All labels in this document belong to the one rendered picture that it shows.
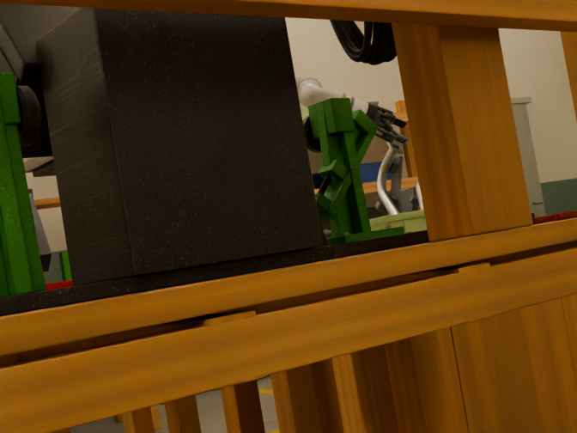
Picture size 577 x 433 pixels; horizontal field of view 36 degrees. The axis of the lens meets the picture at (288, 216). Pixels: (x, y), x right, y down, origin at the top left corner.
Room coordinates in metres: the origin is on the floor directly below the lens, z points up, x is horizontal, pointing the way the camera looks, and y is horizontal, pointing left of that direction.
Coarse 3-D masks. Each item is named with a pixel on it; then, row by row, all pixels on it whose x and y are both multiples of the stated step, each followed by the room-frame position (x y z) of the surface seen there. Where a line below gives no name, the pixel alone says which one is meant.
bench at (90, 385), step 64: (384, 256) 1.15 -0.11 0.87; (448, 256) 1.23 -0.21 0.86; (512, 256) 1.69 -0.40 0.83; (576, 256) 1.41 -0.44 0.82; (0, 320) 0.84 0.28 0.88; (64, 320) 0.88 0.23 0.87; (128, 320) 0.92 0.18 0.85; (192, 320) 1.00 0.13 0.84; (256, 320) 1.02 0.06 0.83; (320, 320) 1.08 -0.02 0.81; (384, 320) 1.14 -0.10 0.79; (448, 320) 1.22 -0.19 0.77; (0, 384) 0.84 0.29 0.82; (64, 384) 0.87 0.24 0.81; (128, 384) 0.92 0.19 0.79; (192, 384) 0.96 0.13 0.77
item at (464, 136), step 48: (432, 48) 1.28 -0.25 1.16; (480, 48) 1.32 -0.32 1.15; (576, 48) 1.59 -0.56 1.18; (432, 96) 1.29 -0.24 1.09; (480, 96) 1.31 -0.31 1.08; (576, 96) 1.60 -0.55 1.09; (432, 144) 1.31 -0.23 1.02; (480, 144) 1.30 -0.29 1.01; (432, 192) 1.32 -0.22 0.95; (480, 192) 1.29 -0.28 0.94; (432, 240) 1.33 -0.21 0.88
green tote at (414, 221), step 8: (384, 216) 2.29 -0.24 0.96; (392, 216) 2.28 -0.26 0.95; (400, 216) 2.29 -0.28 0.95; (408, 216) 2.30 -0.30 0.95; (416, 216) 2.30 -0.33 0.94; (424, 216) 2.32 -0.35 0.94; (376, 224) 2.34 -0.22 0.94; (384, 224) 2.30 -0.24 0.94; (392, 224) 2.28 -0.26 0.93; (400, 224) 2.29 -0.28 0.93; (408, 224) 2.30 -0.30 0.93; (416, 224) 2.31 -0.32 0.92; (424, 224) 2.31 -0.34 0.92
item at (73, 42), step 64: (64, 64) 1.14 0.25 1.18; (128, 64) 1.08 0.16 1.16; (192, 64) 1.14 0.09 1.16; (256, 64) 1.20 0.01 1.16; (64, 128) 1.16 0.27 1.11; (128, 128) 1.07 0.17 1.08; (192, 128) 1.13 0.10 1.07; (256, 128) 1.19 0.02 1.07; (64, 192) 1.18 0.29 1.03; (128, 192) 1.07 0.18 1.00; (192, 192) 1.12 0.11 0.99; (256, 192) 1.18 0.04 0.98; (128, 256) 1.07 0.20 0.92; (192, 256) 1.11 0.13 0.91; (256, 256) 1.18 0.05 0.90
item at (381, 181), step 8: (392, 144) 2.81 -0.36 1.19; (392, 152) 2.80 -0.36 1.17; (400, 152) 2.79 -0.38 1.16; (384, 160) 2.83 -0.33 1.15; (392, 160) 2.82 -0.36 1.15; (384, 168) 2.83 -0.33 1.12; (384, 176) 2.84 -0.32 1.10; (384, 184) 2.84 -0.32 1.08; (384, 192) 2.82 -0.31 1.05; (384, 200) 2.79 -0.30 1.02; (392, 208) 2.75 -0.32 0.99
